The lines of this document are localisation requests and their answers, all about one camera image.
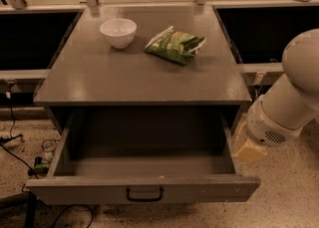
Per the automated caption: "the grey top drawer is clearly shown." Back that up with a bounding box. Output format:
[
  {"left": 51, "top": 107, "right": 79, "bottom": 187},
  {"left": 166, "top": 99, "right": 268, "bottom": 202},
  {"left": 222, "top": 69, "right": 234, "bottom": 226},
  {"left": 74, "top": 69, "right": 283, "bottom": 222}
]
[{"left": 27, "top": 107, "right": 260, "bottom": 205}]

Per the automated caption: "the clear glass jar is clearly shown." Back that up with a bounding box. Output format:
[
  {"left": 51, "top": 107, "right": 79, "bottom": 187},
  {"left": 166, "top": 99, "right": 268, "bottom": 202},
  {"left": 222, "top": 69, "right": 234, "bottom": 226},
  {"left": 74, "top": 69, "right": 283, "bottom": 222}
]
[{"left": 41, "top": 139, "right": 57, "bottom": 163}]

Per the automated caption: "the black floor cable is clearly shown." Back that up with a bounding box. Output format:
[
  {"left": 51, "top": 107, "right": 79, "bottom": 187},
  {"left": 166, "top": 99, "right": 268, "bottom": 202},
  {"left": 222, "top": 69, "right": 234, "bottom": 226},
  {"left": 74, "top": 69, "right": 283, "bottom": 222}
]
[{"left": 0, "top": 86, "right": 95, "bottom": 228}]

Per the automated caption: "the black stand leg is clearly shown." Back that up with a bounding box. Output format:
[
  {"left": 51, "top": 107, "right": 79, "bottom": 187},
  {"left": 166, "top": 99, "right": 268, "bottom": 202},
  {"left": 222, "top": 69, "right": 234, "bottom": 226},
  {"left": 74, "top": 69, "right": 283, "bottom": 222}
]
[{"left": 0, "top": 192, "right": 37, "bottom": 228}]

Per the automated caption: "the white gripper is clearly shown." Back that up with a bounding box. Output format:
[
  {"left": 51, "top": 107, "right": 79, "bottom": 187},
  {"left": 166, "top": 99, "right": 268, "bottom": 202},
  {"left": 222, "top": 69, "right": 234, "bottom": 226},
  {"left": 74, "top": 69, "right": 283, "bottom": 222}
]
[{"left": 232, "top": 96, "right": 301, "bottom": 162}]

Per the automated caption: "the white ceramic bowl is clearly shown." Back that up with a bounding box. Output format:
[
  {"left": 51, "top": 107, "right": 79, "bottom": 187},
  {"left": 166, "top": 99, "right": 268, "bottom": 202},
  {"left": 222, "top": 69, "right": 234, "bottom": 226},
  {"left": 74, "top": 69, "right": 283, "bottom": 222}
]
[{"left": 100, "top": 18, "right": 137, "bottom": 49}]

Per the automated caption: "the grey drawer cabinet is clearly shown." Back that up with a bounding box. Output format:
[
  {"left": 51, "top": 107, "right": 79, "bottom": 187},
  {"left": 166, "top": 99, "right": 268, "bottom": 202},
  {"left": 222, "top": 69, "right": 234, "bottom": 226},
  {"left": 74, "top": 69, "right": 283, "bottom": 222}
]
[{"left": 33, "top": 4, "right": 253, "bottom": 136}]

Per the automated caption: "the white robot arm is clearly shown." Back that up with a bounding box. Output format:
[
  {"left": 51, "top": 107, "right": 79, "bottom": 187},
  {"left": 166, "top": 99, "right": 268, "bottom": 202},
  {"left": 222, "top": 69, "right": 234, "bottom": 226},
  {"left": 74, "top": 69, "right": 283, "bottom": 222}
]
[{"left": 232, "top": 29, "right": 319, "bottom": 162}]

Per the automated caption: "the green snack bag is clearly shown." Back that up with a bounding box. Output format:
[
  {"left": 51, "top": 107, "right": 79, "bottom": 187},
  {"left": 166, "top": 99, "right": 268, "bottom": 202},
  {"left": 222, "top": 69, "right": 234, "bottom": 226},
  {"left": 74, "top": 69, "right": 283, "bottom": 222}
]
[{"left": 145, "top": 26, "right": 206, "bottom": 66}]

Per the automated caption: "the green packet on floor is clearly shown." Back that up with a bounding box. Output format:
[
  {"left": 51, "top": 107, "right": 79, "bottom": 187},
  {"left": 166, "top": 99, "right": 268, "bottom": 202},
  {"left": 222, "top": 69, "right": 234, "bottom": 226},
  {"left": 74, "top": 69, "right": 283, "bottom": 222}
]
[{"left": 28, "top": 156, "right": 50, "bottom": 175}]

